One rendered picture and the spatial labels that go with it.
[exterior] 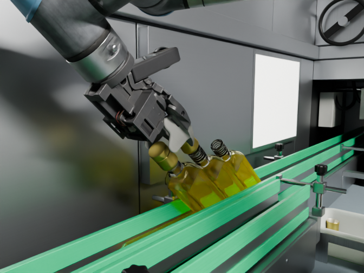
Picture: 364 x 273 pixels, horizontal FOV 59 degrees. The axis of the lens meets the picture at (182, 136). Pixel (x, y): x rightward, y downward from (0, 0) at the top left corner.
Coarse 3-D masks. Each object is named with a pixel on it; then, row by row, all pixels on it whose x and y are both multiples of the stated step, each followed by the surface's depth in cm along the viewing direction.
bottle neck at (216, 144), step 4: (216, 140) 70; (220, 140) 70; (212, 144) 70; (216, 144) 71; (220, 144) 69; (224, 144) 70; (212, 148) 69; (216, 148) 69; (220, 148) 69; (224, 148) 70; (216, 152) 69; (220, 152) 70; (224, 152) 70; (228, 152) 71; (220, 156) 70; (224, 156) 71; (228, 156) 71
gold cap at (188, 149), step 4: (196, 140) 61; (184, 144) 59; (188, 144) 59; (196, 144) 61; (184, 148) 60; (188, 148) 60; (192, 148) 60; (196, 148) 61; (184, 152) 61; (188, 152) 61; (192, 152) 61
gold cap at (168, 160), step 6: (156, 144) 56; (162, 144) 55; (150, 150) 56; (156, 150) 55; (162, 150) 54; (168, 150) 55; (150, 156) 55; (156, 156) 54; (162, 156) 54; (168, 156) 55; (174, 156) 57; (156, 162) 56; (162, 162) 55; (168, 162) 56; (174, 162) 56; (162, 168) 57; (168, 168) 56
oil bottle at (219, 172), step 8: (216, 160) 66; (224, 160) 67; (208, 168) 65; (216, 168) 65; (224, 168) 67; (208, 176) 65; (216, 176) 65; (224, 176) 68; (232, 176) 70; (216, 184) 66; (224, 184) 68; (232, 184) 70; (240, 184) 73; (224, 192) 68; (232, 192) 71
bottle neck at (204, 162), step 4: (200, 148) 63; (196, 152) 62; (200, 152) 62; (204, 152) 64; (192, 156) 62; (196, 156) 62; (200, 156) 63; (204, 156) 64; (196, 160) 63; (200, 160) 63; (204, 160) 64; (208, 160) 65; (200, 164) 64; (204, 164) 65
